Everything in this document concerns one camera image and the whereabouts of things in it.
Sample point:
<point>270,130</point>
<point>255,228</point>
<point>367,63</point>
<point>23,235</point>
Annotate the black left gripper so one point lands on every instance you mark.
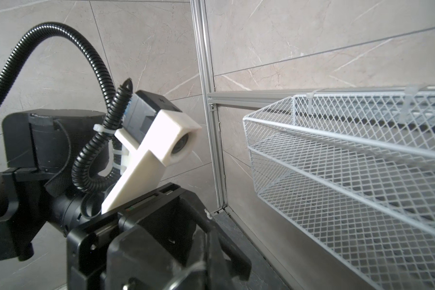
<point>163,240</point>

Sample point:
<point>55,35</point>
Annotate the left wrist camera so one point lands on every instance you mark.
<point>155,135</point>

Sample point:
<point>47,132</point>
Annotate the white wire mesh basket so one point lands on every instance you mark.
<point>356,173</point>

